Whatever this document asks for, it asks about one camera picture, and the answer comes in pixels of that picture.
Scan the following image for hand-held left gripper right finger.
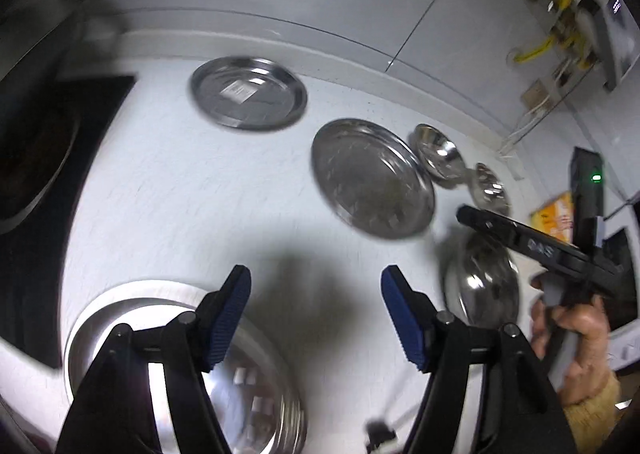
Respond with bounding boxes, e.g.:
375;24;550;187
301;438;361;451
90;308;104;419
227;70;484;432
380;264;576;454

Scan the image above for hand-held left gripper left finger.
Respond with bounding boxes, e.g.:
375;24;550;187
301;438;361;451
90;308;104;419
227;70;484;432
55;264;252;454

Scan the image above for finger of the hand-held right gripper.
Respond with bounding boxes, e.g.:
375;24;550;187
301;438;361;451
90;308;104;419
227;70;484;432
456;204;522;250

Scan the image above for large steel bowl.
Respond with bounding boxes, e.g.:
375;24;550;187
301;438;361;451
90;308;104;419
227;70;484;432
442;229;522;330

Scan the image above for large steel plate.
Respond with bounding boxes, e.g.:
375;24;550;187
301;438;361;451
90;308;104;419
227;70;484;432
310;117;437;240

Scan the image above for person's right hand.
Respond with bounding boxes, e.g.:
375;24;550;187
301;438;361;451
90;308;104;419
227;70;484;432
529;273;616;406

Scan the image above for small steel bowl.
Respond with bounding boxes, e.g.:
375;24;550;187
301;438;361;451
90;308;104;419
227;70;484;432
414;123;467;187
470;161;511;215

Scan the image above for yellow detergent bottle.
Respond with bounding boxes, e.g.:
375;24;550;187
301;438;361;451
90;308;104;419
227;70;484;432
530;190;576;242

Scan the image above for large round steel basin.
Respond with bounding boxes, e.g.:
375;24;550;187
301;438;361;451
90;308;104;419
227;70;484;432
62;279;308;454

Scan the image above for small dark object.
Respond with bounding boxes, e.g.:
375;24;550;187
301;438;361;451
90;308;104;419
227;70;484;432
364;404;418;454

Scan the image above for black stove top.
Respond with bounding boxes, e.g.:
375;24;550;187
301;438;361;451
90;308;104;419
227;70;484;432
0;74;136;370

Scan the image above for yellow gas pipes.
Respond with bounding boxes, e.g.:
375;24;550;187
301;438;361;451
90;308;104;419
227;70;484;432
507;0;596;70

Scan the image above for steel plate with white label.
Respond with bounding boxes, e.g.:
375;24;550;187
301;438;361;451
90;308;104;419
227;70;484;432
189;56;308;131

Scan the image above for grey water heater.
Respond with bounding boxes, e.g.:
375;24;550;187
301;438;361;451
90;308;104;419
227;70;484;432
555;0;636;92

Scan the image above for dark wok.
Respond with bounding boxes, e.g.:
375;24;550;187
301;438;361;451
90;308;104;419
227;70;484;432
0;99;83;235

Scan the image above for white cable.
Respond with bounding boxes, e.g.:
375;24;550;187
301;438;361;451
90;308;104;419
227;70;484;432
500;54;596;157

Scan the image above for beige wall socket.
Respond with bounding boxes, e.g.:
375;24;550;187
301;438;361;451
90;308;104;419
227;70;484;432
520;79;553;115

